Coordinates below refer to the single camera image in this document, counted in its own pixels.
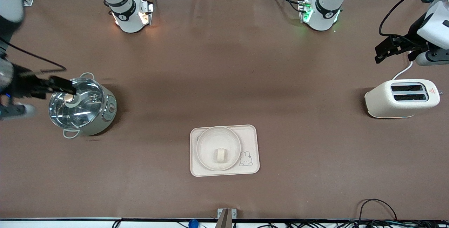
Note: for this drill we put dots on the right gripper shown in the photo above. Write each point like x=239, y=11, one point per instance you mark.
x=21, y=85

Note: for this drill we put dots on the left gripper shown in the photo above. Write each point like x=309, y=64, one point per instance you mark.
x=412, y=38

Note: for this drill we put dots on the round cream plate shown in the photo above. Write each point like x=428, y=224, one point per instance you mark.
x=210, y=143

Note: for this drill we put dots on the small cream bun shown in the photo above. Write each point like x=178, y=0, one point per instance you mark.
x=221, y=155

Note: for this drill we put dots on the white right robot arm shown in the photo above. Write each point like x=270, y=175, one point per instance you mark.
x=126, y=14

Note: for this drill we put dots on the cream rabbit print tray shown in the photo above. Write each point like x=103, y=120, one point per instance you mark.
x=250, y=140

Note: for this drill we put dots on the glass pot lid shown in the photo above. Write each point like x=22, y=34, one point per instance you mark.
x=82, y=108

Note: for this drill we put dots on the cream two-slot toaster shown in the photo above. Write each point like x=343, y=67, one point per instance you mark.
x=389, y=101

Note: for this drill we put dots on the pale green electric pot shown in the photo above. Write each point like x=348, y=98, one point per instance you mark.
x=110, y=110

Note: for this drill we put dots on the brown table cover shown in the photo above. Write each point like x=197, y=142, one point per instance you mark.
x=280, y=193

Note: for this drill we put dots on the blue round knob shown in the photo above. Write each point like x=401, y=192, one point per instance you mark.
x=193, y=223

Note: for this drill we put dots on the grey metal camera bracket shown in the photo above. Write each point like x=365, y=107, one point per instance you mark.
x=226, y=217

